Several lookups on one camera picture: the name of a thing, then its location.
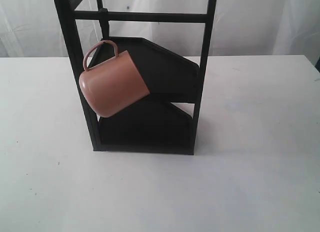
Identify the pink mug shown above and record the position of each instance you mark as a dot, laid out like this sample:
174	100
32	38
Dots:
111	85

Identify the black metal rack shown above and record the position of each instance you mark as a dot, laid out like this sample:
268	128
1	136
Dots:
166	120

